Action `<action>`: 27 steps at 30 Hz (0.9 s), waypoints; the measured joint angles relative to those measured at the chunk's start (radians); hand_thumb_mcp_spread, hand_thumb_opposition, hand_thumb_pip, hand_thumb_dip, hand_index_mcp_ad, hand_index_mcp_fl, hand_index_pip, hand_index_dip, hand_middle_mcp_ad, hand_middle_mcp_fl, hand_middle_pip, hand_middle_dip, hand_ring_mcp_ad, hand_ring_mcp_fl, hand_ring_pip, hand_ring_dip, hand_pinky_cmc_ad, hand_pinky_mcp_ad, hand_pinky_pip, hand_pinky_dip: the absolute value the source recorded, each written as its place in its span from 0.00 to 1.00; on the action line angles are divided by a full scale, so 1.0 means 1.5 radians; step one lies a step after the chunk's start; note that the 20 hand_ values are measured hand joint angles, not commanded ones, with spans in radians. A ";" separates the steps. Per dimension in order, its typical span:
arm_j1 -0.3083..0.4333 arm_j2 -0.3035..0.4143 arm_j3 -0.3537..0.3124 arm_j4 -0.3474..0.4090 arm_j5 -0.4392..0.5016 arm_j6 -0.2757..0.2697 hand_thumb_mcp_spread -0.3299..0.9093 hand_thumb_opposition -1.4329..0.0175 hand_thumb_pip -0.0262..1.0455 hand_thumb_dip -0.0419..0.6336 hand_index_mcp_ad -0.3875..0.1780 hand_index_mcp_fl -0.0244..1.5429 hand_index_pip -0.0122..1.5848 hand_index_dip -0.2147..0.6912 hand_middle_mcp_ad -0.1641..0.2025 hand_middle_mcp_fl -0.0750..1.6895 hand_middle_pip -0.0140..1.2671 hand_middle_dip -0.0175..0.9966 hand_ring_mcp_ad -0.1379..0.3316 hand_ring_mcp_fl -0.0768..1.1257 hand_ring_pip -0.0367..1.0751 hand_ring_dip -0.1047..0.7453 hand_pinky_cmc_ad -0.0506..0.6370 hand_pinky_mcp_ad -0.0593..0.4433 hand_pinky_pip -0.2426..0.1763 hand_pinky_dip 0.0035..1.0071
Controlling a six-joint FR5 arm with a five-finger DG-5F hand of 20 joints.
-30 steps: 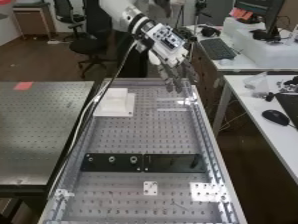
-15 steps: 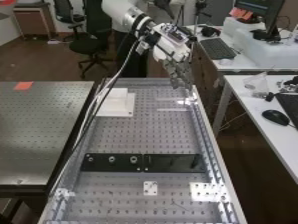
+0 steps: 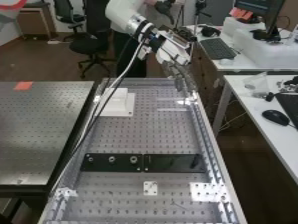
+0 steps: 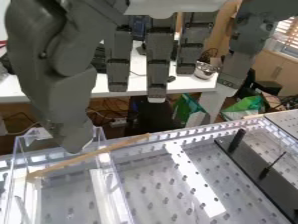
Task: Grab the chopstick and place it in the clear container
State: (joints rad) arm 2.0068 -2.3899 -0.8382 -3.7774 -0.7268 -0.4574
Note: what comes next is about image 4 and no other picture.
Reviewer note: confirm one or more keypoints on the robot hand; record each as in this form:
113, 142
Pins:
57, 66

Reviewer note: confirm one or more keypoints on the wooden chopstick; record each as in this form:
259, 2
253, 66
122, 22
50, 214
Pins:
88, 156

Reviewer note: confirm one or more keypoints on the black keyboard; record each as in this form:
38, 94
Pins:
100, 60

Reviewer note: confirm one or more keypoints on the white desk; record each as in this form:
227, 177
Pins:
137, 83

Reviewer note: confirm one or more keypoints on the white power strip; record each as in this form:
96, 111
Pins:
117, 123

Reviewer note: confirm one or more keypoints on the green bag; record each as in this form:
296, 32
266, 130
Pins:
243, 106
190, 110

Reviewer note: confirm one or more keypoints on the silver bowl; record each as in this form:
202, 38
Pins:
206, 70

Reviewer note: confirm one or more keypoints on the clear box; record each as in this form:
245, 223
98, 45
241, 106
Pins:
177, 186
66, 200

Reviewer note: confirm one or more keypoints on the black peg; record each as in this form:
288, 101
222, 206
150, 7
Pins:
235, 140

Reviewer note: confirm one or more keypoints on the wooden cabinet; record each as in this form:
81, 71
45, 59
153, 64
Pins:
277, 70

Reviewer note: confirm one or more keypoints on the thin stick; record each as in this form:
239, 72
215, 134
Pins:
271, 165

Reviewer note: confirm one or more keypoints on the black plate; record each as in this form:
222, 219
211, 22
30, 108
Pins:
274, 186

